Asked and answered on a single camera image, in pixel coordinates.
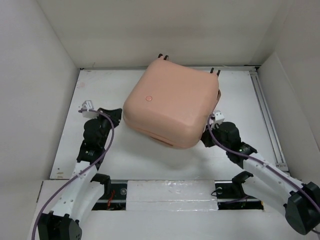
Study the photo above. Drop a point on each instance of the aluminium side rail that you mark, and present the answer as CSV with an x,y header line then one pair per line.
x,y
280,160

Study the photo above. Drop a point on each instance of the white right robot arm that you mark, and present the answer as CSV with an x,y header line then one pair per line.
x,y
297,201

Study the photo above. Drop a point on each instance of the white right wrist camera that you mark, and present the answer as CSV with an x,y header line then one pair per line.
x,y
217,117

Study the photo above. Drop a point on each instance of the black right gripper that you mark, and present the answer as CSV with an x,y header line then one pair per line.
x,y
206,140

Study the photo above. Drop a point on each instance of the pink hard-shell suitcase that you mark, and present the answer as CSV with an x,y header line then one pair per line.
x,y
171,103

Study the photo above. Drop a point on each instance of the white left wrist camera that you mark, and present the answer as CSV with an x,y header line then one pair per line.
x,y
87,110

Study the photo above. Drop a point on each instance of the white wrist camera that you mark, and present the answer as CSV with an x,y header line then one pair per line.
x,y
217,117
87,110

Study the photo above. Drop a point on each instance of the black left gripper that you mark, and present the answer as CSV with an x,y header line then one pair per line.
x,y
115,115

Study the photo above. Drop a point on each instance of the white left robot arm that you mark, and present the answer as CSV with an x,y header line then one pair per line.
x,y
62,216

